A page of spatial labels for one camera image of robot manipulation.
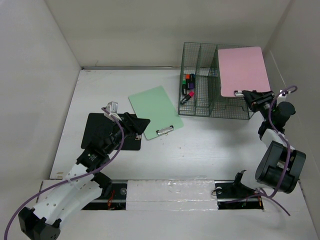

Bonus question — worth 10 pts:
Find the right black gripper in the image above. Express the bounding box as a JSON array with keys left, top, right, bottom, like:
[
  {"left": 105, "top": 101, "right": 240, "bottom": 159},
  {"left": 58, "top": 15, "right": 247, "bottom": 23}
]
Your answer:
[{"left": 242, "top": 89, "right": 276, "bottom": 122}]

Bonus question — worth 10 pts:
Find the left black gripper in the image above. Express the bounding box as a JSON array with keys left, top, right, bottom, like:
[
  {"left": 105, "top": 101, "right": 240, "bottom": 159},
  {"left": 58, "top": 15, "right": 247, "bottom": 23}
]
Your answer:
[{"left": 105, "top": 112, "right": 150, "bottom": 155}]

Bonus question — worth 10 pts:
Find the green clipboard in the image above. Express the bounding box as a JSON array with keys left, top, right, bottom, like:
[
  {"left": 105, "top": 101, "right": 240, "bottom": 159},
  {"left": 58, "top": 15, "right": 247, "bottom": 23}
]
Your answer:
[{"left": 128, "top": 86, "right": 184, "bottom": 140}]

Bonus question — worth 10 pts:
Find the pink clipboard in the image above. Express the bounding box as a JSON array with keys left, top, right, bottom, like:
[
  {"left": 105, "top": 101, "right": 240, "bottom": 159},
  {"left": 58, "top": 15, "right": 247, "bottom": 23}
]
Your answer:
[{"left": 217, "top": 46, "right": 271, "bottom": 97}]

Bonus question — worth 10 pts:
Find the green highlighter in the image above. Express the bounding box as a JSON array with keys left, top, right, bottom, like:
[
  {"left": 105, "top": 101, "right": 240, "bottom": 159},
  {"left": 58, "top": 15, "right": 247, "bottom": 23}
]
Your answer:
[{"left": 181, "top": 79, "right": 187, "bottom": 96}]

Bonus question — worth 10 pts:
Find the purple highlighter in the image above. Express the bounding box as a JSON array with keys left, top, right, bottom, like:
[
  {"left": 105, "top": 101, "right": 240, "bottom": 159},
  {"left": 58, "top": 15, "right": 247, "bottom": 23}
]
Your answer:
[{"left": 188, "top": 81, "right": 195, "bottom": 90}]

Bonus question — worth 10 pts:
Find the blue highlighter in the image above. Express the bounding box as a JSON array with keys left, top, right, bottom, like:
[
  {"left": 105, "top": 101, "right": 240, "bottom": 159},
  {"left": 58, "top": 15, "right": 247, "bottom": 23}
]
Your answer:
[{"left": 190, "top": 73, "right": 196, "bottom": 82}]

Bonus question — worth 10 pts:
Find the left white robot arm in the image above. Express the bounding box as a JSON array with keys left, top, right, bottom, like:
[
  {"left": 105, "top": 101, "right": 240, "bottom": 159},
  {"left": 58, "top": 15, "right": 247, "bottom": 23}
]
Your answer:
[{"left": 18, "top": 112, "right": 151, "bottom": 240}]

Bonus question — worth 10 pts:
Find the black mat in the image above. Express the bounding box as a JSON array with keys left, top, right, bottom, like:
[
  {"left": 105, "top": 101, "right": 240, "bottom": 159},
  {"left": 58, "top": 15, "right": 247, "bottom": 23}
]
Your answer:
[{"left": 80, "top": 113, "right": 142, "bottom": 151}]

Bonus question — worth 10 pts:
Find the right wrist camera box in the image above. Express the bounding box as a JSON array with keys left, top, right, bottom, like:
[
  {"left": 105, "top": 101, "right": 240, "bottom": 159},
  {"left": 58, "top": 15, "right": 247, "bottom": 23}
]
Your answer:
[{"left": 279, "top": 89, "right": 291, "bottom": 98}]

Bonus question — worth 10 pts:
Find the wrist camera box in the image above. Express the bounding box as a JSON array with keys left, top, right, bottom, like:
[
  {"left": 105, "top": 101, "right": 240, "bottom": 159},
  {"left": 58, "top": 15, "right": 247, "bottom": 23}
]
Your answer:
[
  {"left": 279, "top": 89, "right": 291, "bottom": 98},
  {"left": 102, "top": 101, "right": 120, "bottom": 120}
]

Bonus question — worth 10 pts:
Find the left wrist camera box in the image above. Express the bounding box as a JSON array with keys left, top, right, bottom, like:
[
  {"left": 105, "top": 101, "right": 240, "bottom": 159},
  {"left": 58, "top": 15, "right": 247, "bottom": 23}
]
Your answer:
[{"left": 102, "top": 101, "right": 120, "bottom": 120}]

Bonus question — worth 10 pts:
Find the green wire mesh organizer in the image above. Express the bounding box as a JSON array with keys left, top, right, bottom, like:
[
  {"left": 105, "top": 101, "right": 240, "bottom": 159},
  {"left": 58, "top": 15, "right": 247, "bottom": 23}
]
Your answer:
[{"left": 178, "top": 42, "right": 255, "bottom": 120}]

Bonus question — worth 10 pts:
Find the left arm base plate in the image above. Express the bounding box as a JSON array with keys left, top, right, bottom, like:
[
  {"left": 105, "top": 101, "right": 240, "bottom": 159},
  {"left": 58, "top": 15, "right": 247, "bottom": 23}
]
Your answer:
[{"left": 82, "top": 181, "right": 128, "bottom": 211}]

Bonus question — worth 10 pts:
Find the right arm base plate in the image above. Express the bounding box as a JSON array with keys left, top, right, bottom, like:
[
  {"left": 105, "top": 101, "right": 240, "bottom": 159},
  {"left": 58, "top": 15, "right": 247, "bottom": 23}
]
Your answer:
[{"left": 212, "top": 181, "right": 264, "bottom": 210}]

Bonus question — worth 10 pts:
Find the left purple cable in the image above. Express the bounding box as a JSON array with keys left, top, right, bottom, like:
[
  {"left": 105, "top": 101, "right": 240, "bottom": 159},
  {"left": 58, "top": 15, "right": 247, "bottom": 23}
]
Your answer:
[{"left": 3, "top": 107, "right": 125, "bottom": 240}]

